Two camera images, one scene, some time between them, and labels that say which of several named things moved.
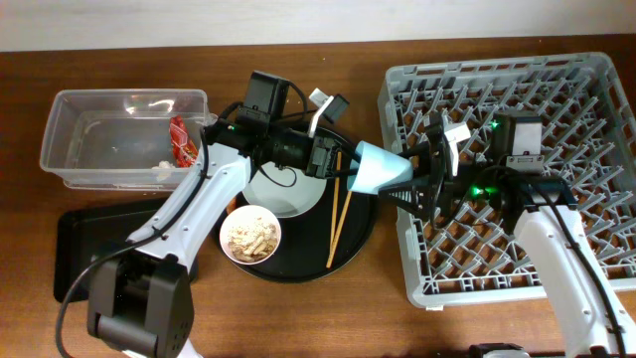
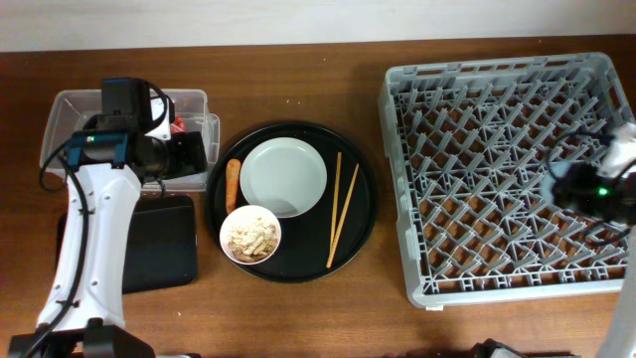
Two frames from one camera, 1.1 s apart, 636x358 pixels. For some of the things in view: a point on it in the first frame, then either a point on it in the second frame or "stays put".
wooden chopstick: [336, 199] stays put
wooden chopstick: [339, 228] stays put
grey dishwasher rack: [587, 145] stays put
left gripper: [326, 145] -> [192, 156]
